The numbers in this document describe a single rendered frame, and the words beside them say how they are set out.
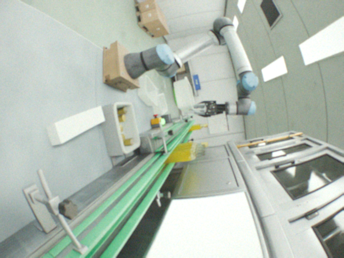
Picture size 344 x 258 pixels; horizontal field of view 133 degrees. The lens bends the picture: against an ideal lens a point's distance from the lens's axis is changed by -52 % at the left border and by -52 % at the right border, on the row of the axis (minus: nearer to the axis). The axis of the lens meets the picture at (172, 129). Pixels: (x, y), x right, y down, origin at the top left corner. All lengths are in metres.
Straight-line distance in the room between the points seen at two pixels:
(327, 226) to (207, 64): 6.82
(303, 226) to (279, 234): 0.12
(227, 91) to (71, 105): 6.50
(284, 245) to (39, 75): 0.85
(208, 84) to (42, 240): 6.77
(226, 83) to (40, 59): 6.66
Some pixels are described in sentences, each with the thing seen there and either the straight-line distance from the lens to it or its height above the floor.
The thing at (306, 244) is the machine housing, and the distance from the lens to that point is 0.54.
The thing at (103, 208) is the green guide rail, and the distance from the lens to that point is 0.44.
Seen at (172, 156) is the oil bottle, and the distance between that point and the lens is 0.87.
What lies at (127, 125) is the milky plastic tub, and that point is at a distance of 0.81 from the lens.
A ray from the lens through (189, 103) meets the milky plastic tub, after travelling 0.78.
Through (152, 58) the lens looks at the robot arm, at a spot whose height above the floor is 0.99.
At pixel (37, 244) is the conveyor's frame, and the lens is 0.38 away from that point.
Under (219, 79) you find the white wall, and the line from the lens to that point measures 6.84.
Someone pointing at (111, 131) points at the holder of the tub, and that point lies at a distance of 0.67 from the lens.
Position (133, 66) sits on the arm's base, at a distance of 0.80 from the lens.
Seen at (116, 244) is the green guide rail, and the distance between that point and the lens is 0.42.
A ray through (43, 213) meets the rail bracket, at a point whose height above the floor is 0.86.
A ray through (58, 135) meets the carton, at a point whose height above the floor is 0.81.
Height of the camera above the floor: 1.19
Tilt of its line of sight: 14 degrees down
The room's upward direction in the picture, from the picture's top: 81 degrees clockwise
